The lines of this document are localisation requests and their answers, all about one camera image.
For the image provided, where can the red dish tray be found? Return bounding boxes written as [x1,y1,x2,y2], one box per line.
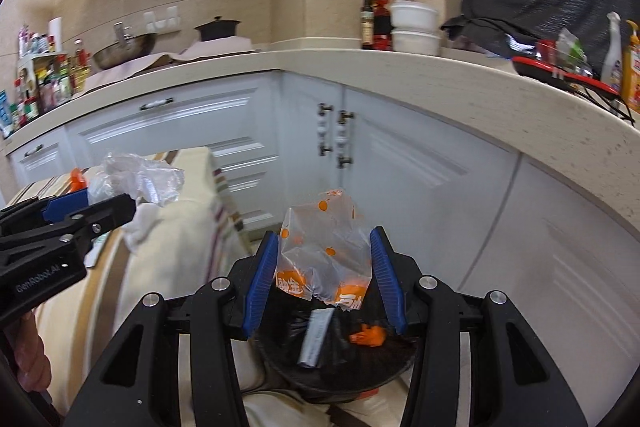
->
[511,54,621,100]

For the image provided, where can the black lined trash bin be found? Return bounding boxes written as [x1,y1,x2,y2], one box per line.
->
[239,257,422,408]

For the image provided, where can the black lidded pot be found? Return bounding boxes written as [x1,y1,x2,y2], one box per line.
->
[194,16,241,42]

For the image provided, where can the dark oil bottle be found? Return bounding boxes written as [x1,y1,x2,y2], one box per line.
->
[361,0,376,50]

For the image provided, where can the blue snack packet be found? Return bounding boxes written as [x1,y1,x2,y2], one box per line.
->
[0,89,16,135]

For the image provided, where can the silver wrapper strip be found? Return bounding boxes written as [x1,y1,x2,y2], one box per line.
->
[298,309,335,370]

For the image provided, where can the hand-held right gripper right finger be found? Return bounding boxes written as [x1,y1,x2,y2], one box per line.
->
[369,227,590,427]

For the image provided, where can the red label bottle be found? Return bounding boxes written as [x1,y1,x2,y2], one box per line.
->
[372,0,393,52]

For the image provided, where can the green white packet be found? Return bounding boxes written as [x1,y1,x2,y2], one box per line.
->
[555,28,586,64]

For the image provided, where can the white wall rack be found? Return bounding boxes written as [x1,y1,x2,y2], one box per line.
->
[144,6,180,32]

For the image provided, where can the striped tablecloth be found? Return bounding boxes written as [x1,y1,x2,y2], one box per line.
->
[0,147,411,427]

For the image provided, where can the beige stove cover cloth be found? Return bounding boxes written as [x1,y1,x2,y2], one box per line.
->
[85,36,263,92]

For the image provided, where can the beaded cabinet door handle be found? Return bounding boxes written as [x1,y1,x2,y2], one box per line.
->
[337,110,354,168]
[317,103,334,156]

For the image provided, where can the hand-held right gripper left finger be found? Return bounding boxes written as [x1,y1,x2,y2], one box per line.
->
[62,231,280,427]

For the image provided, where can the white paper scrap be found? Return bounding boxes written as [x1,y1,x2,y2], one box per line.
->
[84,231,118,268]

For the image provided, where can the steel wok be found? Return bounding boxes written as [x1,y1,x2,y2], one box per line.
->
[92,23,158,70]

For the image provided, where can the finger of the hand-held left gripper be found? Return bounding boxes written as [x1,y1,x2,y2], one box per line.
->
[0,191,90,238]
[60,194,137,253]

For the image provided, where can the black wire rack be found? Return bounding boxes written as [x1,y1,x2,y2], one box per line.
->
[550,57,636,128]

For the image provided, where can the clear plastic wrap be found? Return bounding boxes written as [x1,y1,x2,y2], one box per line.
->
[87,152,185,208]

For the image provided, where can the person's left hand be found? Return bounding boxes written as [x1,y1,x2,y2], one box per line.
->
[7,309,53,393]

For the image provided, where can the white kitchen cabinets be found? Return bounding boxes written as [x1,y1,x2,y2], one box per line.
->
[5,69,640,427]

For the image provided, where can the small orange plastic scrap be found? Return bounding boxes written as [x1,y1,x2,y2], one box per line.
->
[349,324,387,348]

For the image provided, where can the orange dotted plastic bag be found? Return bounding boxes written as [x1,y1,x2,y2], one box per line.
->
[275,188,375,310]

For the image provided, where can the yellow detergent bottle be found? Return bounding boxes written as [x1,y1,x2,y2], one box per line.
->
[621,21,640,112]

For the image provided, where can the cluster of condiment bottles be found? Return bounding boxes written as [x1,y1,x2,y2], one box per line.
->
[10,24,93,132]

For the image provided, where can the paper towel roll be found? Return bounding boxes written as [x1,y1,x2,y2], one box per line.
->
[48,17,63,54]

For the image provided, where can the white spray bottle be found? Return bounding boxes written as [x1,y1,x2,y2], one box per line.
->
[600,12,624,95]

